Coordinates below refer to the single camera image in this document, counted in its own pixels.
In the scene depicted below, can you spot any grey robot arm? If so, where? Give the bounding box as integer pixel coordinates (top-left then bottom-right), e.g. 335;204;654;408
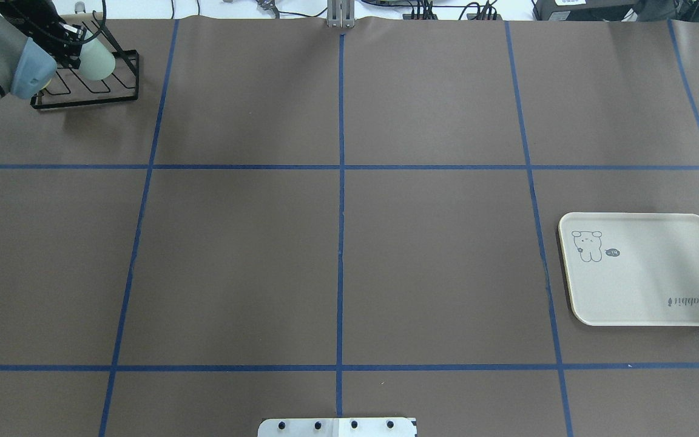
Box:
0;1;91;100

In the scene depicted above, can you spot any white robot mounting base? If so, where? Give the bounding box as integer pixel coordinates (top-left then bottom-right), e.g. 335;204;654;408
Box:
257;417;418;436

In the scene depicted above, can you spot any cream rabbit print tray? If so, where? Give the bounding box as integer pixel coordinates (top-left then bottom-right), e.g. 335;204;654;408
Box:
558;211;699;327

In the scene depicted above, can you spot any aluminium camera mount post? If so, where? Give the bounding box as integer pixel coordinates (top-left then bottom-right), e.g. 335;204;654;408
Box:
326;0;356;29

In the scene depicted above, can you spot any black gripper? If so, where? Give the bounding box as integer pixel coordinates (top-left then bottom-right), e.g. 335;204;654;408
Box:
19;1;86;69

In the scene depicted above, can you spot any light green plastic cup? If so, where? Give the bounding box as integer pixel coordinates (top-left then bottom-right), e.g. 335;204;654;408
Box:
78;38;116;81

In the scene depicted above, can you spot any black wire cup rack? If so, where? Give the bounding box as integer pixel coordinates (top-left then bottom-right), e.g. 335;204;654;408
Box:
30;28;140;110

